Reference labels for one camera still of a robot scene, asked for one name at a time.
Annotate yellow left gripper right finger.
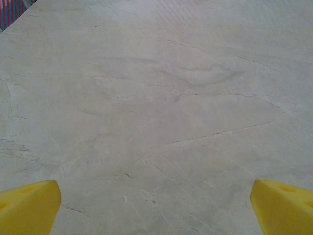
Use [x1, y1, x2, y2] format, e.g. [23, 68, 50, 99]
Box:
[251, 179, 313, 235]

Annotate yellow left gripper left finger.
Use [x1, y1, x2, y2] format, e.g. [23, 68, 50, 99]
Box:
[0, 180, 62, 235]

